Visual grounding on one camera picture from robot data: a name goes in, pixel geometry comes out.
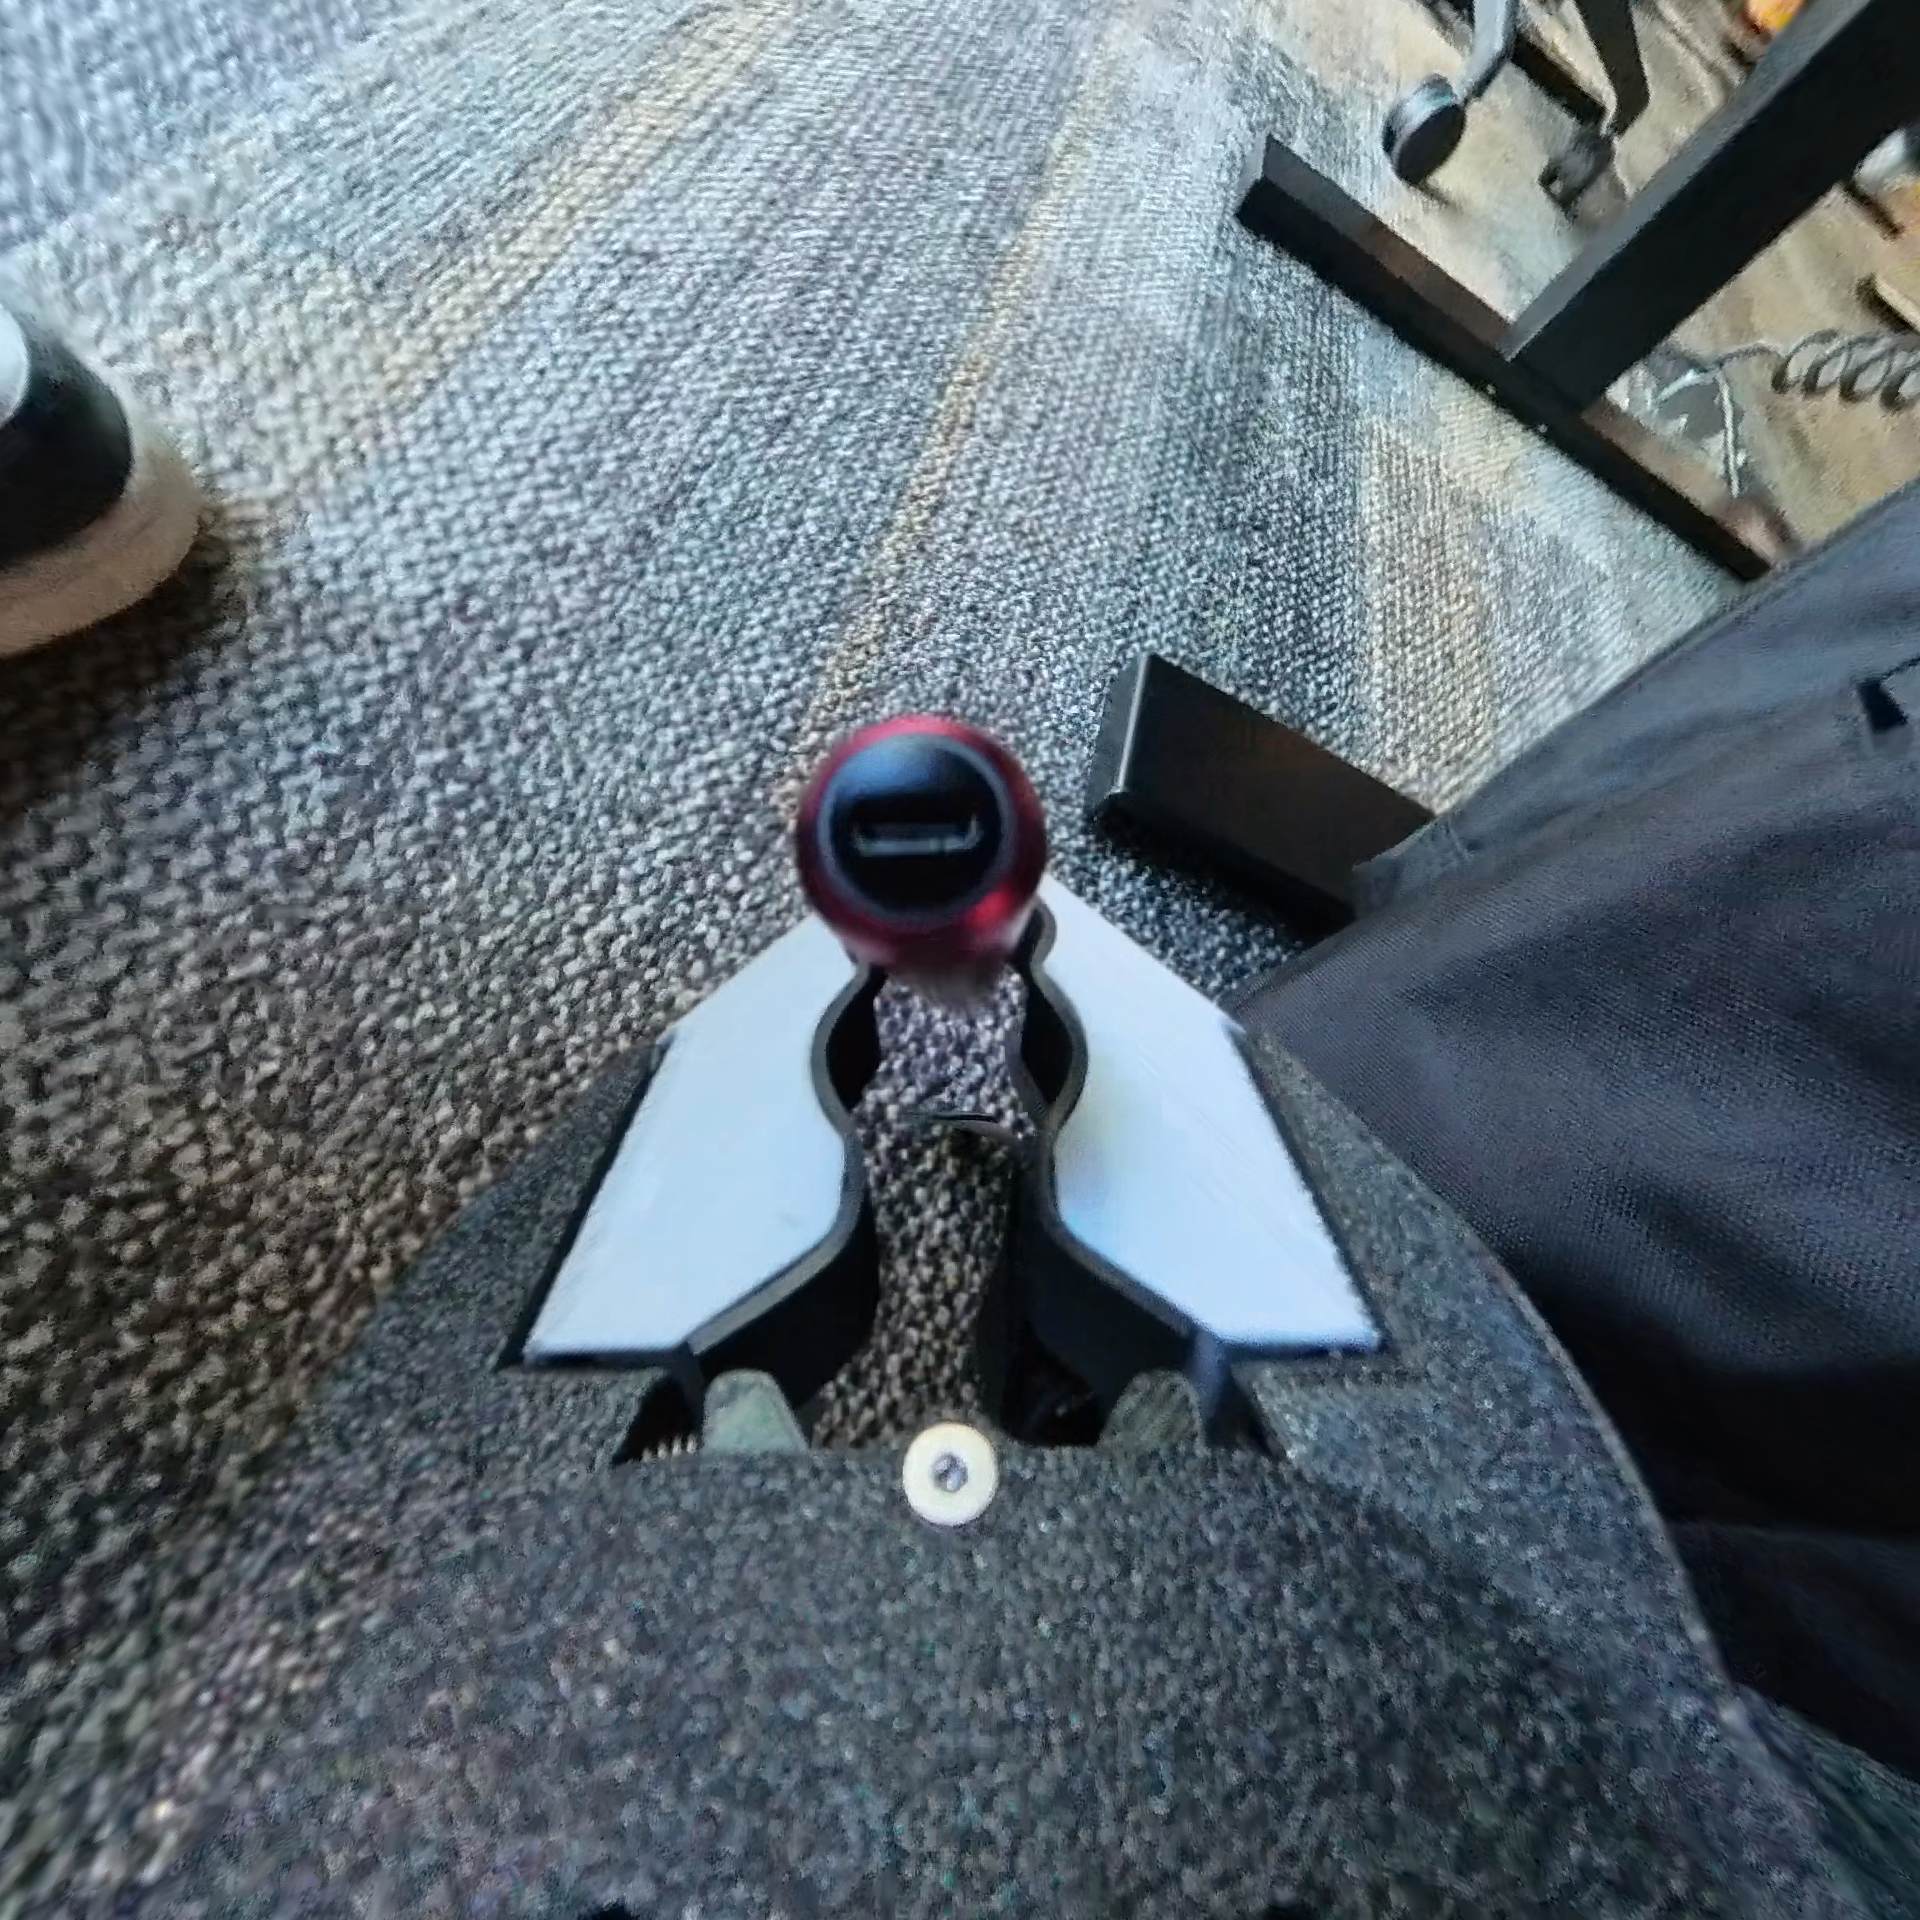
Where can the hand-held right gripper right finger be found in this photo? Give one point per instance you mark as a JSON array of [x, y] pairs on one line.
[[1213, 1185]]

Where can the magenta electric screwdriver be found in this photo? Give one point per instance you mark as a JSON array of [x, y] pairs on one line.
[[921, 840]]

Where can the black desk leg frame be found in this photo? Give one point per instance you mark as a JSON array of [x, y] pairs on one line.
[[1694, 210], [1244, 779]]

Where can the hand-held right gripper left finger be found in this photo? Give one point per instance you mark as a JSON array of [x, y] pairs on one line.
[[705, 1185]]

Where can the black chair caster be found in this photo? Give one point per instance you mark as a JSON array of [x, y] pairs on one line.
[[1586, 165], [1434, 128]]

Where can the person's black trousers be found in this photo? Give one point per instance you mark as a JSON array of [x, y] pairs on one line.
[[1650, 974]]

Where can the black white-soled shoe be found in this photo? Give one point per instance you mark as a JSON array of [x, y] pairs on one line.
[[59, 451]]

